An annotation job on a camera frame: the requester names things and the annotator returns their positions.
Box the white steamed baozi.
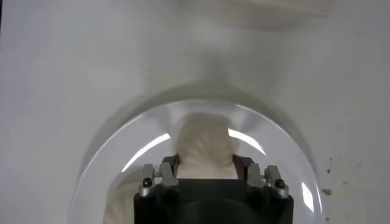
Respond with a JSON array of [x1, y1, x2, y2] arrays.
[[174, 112, 240, 180]]

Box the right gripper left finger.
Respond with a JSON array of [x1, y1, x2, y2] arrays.
[[138, 153, 181, 198]]

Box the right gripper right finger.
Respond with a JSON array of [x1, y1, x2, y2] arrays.
[[232, 153, 290, 199]]

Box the cream electric cooker base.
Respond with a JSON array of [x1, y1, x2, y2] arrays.
[[179, 0, 333, 31]]

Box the white round plate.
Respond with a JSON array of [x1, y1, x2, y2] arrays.
[[67, 99, 324, 224]]

